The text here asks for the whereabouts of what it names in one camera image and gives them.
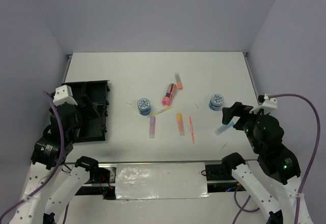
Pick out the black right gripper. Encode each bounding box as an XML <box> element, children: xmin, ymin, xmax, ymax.
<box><xmin>221</xmin><ymin>99</ymin><xmax>267</xmax><ymax>151</ymax></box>

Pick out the thin orange pen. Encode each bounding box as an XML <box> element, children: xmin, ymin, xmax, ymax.
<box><xmin>189</xmin><ymin>117</ymin><xmax>195</xmax><ymax>144</ymax></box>

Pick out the thin yellow pen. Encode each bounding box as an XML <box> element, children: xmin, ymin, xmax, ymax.
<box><xmin>148</xmin><ymin>106</ymin><xmax>172</xmax><ymax>118</ymax></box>

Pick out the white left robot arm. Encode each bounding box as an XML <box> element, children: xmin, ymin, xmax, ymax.
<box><xmin>1</xmin><ymin>92</ymin><xmax>100</xmax><ymax>223</ymax></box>

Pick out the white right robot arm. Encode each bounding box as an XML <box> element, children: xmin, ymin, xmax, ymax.
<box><xmin>221</xmin><ymin>102</ymin><xmax>312</xmax><ymax>223</ymax></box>

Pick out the black compartment organizer tray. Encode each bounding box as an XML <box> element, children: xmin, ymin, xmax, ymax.
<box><xmin>64</xmin><ymin>80</ymin><xmax>110</xmax><ymax>143</ymax></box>

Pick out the right blue round tape container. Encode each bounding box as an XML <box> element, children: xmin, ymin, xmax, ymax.
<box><xmin>209</xmin><ymin>94</ymin><xmax>224</xmax><ymax>111</ymax></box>

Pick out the blue round tape container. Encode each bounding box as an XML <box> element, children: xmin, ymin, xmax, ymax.
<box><xmin>137</xmin><ymin>98</ymin><xmax>151</xmax><ymax>116</ymax></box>
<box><xmin>209</xmin><ymin>94</ymin><xmax>224</xmax><ymax>111</ymax></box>

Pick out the blue highlighter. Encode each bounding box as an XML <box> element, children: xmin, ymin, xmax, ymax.
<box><xmin>214</xmin><ymin>121</ymin><xmax>234</xmax><ymax>135</ymax></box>

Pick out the left blue round tape container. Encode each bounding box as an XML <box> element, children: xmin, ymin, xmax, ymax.
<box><xmin>137</xmin><ymin>98</ymin><xmax>151</xmax><ymax>116</ymax></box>

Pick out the yellow orange highlighter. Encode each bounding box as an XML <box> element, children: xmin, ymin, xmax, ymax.
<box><xmin>176</xmin><ymin>113</ymin><xmax>184</xmax><ymax>135</ymax></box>

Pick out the orange capped highlighter far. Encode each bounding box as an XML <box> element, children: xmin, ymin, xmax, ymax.
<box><xmin>175</xmin><ymin>73</ymin><xmax>183</xmax><ymax>90</ymax></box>

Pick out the purple highlighter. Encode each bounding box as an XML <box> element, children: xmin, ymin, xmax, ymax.
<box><xmin>149</xmin><ymin>116</ymin><xmax>156</xmax><ymax>138</ymax></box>

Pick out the pink marker tube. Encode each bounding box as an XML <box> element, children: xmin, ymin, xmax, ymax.
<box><xmin>161</xmin><ymin>83</ymin><xmax>177</xmax><ymax>106</ymax></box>

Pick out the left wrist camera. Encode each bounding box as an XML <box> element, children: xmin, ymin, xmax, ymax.
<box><xmin>53</xmin><ymin>85</ymin><xmax>77</xmax><ymax>106</ymax></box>

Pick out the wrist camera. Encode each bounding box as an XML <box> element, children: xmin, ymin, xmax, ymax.
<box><xmin>53</xmin><ymin>85</ymin><xmax>77</xmax><ymax>106</ymax></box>
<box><xmin>250</xmin><ymin>94</ymin><xmax>277</xmax><ymax>115</ymax></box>

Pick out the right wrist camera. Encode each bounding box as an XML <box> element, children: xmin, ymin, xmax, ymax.
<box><xmin>250</xmin><ymin>94</ymin><xmax>277</xmax><ymax>115</ymax></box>

